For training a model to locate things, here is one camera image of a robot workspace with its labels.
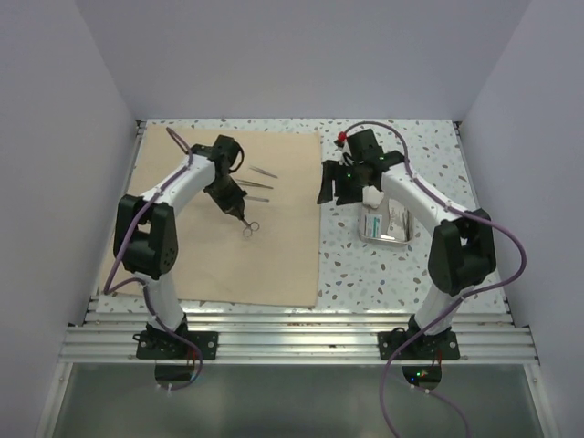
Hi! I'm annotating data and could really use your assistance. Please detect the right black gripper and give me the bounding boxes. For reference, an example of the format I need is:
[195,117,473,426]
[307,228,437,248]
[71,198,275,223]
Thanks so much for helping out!
[317,160,365,207]

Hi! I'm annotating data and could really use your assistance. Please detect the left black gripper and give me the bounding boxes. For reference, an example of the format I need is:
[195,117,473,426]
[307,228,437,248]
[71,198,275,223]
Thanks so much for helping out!
[203,175,247,218]

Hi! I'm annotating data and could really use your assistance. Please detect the steel surgical scissors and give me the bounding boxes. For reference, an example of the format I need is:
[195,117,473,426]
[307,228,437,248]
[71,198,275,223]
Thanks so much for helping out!
[241,218,260,238]

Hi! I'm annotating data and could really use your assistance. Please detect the white gauze pad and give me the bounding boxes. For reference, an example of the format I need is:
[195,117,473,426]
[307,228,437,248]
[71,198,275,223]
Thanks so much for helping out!
[362,186,384,209]

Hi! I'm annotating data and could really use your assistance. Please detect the green white sachet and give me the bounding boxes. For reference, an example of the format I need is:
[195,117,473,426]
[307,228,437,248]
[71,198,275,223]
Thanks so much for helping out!
[360,213,389,239]

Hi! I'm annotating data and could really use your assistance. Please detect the white printed sachet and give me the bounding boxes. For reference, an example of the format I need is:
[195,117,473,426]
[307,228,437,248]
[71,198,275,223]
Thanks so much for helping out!
[385,200,413,242]

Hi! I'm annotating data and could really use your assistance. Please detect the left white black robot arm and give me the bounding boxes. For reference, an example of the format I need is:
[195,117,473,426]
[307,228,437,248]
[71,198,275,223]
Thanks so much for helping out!
[104,130,259,359]

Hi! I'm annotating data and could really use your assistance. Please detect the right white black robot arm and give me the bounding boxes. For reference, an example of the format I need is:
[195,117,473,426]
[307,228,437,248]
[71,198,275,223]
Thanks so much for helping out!
[317,129,496,360]

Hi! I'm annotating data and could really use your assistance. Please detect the stainless steel tray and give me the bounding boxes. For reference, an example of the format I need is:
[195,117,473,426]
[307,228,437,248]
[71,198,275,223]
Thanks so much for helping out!
[358,199,414,245]

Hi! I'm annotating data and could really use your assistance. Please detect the short steel tweezers top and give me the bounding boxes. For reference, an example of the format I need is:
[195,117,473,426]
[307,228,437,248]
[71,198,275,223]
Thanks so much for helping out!
[249,166,278,179]

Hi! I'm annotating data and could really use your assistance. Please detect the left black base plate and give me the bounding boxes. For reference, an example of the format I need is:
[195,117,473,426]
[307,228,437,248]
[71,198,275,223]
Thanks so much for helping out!
[132,330,219,360]

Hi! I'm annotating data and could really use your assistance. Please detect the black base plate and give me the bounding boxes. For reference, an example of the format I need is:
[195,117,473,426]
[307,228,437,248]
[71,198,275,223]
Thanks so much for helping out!
[132,330,219,360]
[377,328,461,360]

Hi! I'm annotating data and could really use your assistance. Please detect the aluminium rail frame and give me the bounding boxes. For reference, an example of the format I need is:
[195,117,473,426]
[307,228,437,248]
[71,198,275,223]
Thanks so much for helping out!
[34,119,560,438]

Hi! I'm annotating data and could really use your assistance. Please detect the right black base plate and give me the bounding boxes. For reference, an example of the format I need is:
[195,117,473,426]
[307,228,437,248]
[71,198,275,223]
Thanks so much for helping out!
[377,328,461,360]

